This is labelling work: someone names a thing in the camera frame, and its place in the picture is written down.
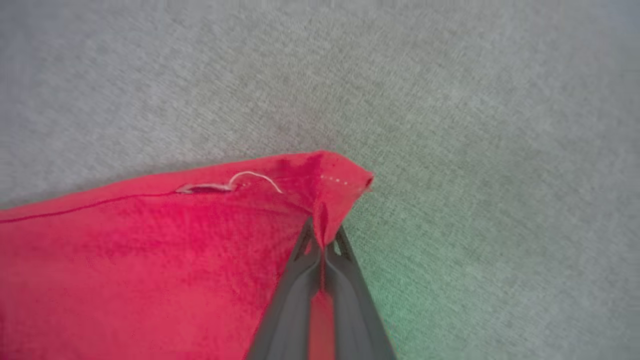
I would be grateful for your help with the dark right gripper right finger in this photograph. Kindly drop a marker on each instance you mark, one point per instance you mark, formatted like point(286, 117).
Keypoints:
point(355, 315)

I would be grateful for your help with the red and white jersey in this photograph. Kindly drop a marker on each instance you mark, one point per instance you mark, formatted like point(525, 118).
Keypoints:
point(150, 265)

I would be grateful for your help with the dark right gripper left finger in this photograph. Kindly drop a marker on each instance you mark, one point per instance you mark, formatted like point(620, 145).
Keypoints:
point(287, 315)

